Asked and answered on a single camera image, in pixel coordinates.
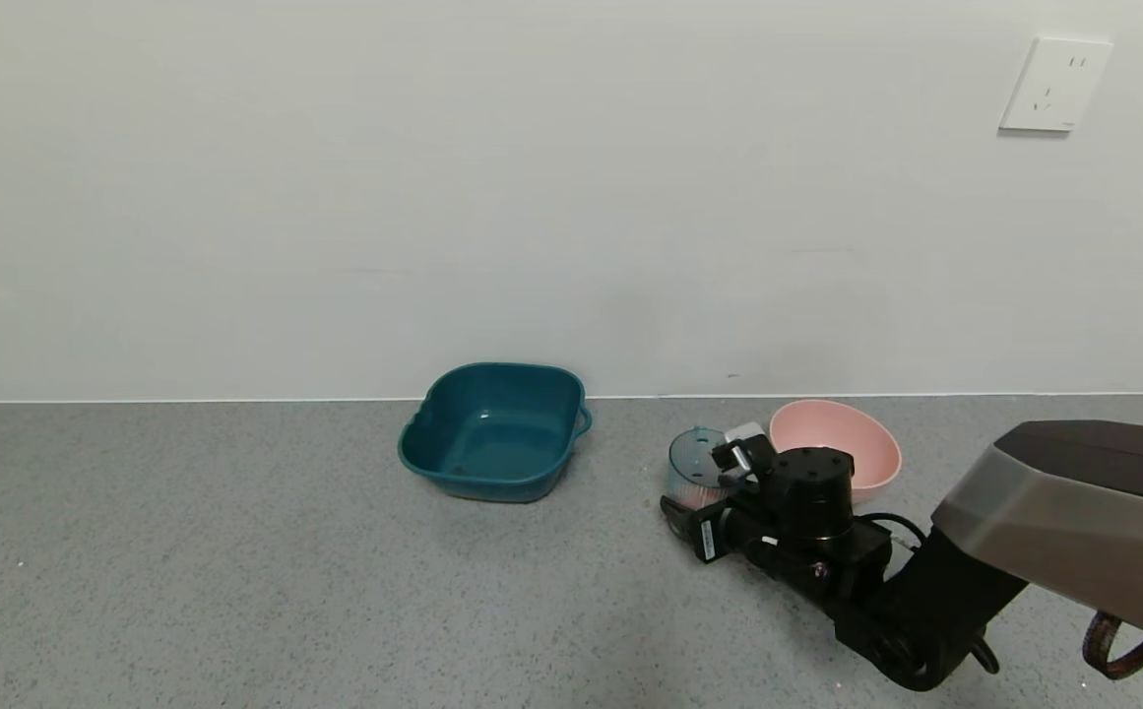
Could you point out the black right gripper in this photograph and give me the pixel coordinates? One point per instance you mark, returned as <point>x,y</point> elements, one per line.
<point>708,538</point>

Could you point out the red and white solid pieces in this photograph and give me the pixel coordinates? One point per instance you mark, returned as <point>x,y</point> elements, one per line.
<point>697,496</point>

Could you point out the clear plastic cup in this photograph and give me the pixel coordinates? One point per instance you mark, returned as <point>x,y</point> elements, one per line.
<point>694,458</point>

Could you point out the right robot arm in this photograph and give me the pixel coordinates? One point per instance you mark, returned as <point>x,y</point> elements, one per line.
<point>1073,512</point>

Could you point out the pink bowl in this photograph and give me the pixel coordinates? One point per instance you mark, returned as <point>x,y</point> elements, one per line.
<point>842,428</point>

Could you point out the teal plastic basin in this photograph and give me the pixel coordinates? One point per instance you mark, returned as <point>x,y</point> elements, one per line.
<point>492,443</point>

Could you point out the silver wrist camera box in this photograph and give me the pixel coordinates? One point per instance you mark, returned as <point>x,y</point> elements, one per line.
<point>743,435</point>

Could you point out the white wall socket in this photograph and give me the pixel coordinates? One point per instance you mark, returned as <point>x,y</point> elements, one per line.
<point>1055,84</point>

